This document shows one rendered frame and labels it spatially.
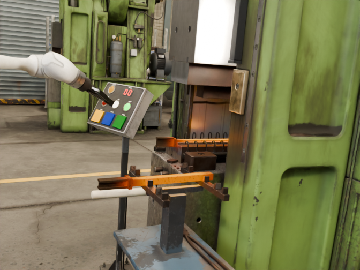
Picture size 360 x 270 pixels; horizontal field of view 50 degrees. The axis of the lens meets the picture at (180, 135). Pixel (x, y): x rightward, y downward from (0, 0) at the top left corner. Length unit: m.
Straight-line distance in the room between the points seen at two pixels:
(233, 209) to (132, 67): 5.34
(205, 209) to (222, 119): 0.59
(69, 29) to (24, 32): 3.15
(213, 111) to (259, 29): 0.69
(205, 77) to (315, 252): 0.90
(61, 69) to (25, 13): 7.80
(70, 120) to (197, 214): 5.14
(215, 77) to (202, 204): 0.56
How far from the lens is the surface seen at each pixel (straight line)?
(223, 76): 1.78
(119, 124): 2.16
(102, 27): 6.58
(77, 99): 6.70
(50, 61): 1.86
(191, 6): 1.74
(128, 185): 1.25
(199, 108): 2.04
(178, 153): 1.79
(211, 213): 1.75
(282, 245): 1.75
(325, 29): 1.65
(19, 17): 9.63
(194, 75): 1.72
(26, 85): 9.67
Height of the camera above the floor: 1.39
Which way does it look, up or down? 11 degrees down
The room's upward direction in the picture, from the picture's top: 5 degrees clockwise
